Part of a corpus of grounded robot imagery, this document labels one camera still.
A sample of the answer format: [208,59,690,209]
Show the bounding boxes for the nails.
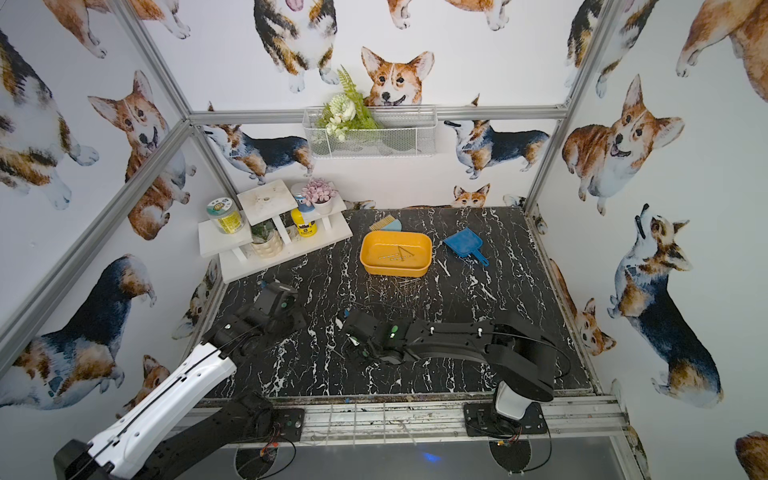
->
[365,276,428,303]
[378,245,416,262]

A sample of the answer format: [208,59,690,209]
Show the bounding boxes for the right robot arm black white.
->
[341,309,568,420]

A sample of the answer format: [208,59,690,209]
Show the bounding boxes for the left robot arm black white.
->
[53,280,306,479]

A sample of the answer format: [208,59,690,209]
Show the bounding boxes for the scattered nails on table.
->
[365,276,428,303]

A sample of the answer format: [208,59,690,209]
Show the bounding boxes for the yellow plastic storage box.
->
[360,230,433,278]

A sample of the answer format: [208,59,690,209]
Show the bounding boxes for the small green plant woven pot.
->
[251,220,284,258]

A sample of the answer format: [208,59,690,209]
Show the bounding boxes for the white tiered display shelf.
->
[198,180,352,283]

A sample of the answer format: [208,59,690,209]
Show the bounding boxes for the yellow bottle with blue cap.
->
[291,195,317,238]

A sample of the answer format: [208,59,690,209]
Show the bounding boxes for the pink flowers in white pot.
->
[302,178,338,215]

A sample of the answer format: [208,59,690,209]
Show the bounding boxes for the blue plastic dustpan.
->
[443,228,490,267]

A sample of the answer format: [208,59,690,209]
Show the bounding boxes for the artificial green white flower bouquet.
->
[316,66,380,141]

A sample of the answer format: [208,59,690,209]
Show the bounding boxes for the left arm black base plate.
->
[239,408,306,443]

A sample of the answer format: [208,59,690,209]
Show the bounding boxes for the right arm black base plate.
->
[462,402,548,440]

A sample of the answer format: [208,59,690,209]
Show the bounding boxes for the white wire wall basket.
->
[302,107,438,158]

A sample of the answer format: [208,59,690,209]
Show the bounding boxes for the aluminium front rail frame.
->
[276,396,629,447]

